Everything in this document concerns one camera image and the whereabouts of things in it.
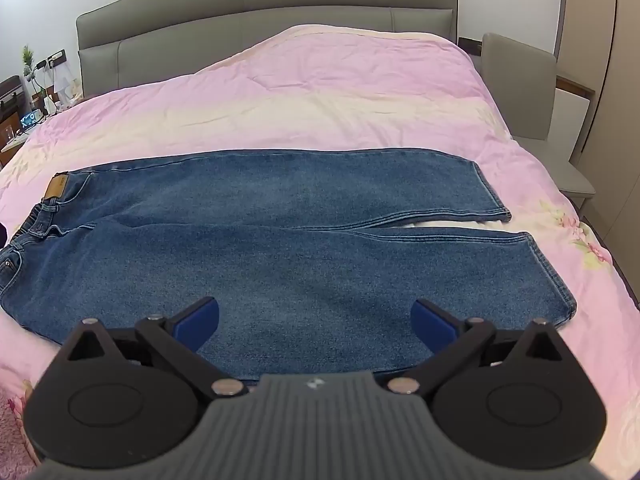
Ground blue denim pants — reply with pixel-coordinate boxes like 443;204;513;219
0;147;577;386

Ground grey padded bed headboard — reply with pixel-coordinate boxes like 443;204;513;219
76;0;460;99

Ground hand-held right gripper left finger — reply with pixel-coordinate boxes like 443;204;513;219
65;297;247;402

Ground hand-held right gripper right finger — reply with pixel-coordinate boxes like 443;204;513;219
387;298;572;397

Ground pink floral blanket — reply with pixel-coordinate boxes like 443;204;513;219
0;24;640;467

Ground small green plant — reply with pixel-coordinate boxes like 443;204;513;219
19;44;49;97

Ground dark brown suitcase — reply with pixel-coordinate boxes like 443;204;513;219
0;75;25;112

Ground grey chair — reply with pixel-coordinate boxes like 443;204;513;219
481;32;597;199

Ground cluttered nightstand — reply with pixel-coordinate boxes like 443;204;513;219
0;108;51;169

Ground white desk with brown top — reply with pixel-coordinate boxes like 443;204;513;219
459;36;597;163

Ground beige wardrobe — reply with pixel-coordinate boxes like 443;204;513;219
554;0;640;307

